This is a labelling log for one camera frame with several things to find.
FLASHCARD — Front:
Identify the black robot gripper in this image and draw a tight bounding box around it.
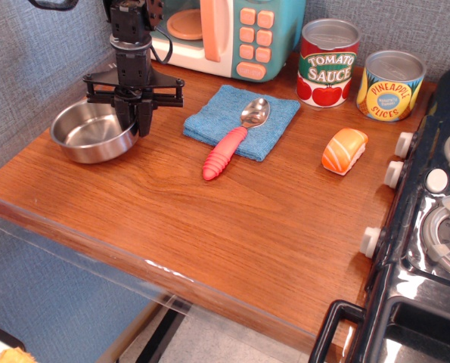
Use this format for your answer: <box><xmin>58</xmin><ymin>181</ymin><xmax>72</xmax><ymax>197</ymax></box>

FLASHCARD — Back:
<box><xmin>83</xmin><ymin>49</ymin><xmax>184</xmax><ymax>137</ymax></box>

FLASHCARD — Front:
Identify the stainless steel pan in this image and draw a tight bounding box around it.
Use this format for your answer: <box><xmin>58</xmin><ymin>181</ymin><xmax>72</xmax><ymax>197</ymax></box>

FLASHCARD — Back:
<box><xmin>50</xmin><ymin>100</ymin><xmax>138</xmax><ymax>164</ymax></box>

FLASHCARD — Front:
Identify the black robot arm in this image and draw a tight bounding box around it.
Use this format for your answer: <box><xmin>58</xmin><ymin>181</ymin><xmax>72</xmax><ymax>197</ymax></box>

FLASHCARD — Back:
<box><xmin>83</xmin><ymin>1</ymin><xmax>185</xmax><ymax>137</ymax></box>

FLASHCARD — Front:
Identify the blue folded cloth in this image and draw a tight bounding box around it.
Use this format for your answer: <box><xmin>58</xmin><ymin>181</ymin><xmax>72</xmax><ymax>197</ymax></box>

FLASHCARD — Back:
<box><xmin>183</xmin><ymin>85</ymin><xmax>300</xmax><ymax>162</ymax></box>

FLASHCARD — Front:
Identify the toy microwave teal and pink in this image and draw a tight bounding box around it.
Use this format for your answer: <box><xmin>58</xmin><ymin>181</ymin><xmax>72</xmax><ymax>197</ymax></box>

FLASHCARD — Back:
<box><xmin>152</xmin><ymin>1</ymin><xmax>306</xmax><ymax>82</ymax></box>

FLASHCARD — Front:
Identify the clear acrylic table guard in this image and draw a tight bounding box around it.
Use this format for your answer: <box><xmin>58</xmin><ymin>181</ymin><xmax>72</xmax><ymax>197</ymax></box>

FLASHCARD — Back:
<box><xmin>0</xmin><ymin>200</ymin><xmax>315</xmax><ymax>354</ymax></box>

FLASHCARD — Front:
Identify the tomato sauce can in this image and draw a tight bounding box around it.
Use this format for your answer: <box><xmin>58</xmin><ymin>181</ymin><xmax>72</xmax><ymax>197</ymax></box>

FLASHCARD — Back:
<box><xmin>296</xmin><ymin>18</ymin><xmax>362</xmax><ymax>108</ymax></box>

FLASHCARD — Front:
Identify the toy salmon sushi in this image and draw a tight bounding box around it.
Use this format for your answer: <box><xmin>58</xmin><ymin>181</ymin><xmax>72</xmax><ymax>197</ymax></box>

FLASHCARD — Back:
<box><xmin>321</xmin><ymin>128</ymin><xmax>369</xmax><ymax>175</ymax></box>

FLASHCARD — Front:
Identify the pineapple slices can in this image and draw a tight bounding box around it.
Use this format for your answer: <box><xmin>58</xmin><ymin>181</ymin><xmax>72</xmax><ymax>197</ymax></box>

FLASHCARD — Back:
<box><xmin>356</xmin><ymin>50</ymin><xmax>427</xmax><ymax>122</ymax></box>

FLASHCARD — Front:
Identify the orange object at corner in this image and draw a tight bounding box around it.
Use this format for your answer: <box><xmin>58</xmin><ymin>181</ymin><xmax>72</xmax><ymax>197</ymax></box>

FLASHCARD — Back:
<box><xmin>0</xmin><ymin>347</ymin><xmax>36</xmax><ymax>363</ymax></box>

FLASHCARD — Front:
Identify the black toy stove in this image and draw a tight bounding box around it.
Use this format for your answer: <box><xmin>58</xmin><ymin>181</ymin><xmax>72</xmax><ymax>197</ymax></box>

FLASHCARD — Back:
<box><xmin>309</xmin><ymin>70</ymin><xmax>450</xmax><ymax>362</ymax></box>

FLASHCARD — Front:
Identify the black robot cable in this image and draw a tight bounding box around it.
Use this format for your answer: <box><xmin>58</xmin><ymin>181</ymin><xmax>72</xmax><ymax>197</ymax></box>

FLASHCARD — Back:
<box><xmin>150</xmin><ymin>26</ymin><xmax>173</xmax><ymax>65</ymax></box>

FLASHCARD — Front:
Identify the spoon with red handle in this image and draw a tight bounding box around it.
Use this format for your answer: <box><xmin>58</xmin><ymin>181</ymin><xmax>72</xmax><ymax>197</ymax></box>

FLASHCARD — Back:
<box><xmin>202</xmin><ymin>98</ymin><xmax>271</xmax><ymax>181</ymax></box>

